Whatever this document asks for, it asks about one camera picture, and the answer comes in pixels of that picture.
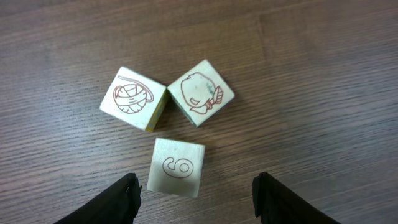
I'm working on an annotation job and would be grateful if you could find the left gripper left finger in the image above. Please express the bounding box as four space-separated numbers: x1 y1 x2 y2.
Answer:
56 173 142 224

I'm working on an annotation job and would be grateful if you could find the green letter E block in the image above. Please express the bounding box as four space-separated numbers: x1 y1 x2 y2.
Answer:
167 59 235 127

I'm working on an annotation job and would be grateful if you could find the red letter V block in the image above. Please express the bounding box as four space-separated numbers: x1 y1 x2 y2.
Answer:
147 138 206 198

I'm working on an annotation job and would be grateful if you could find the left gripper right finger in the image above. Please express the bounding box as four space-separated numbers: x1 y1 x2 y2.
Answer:
252 172 339 224

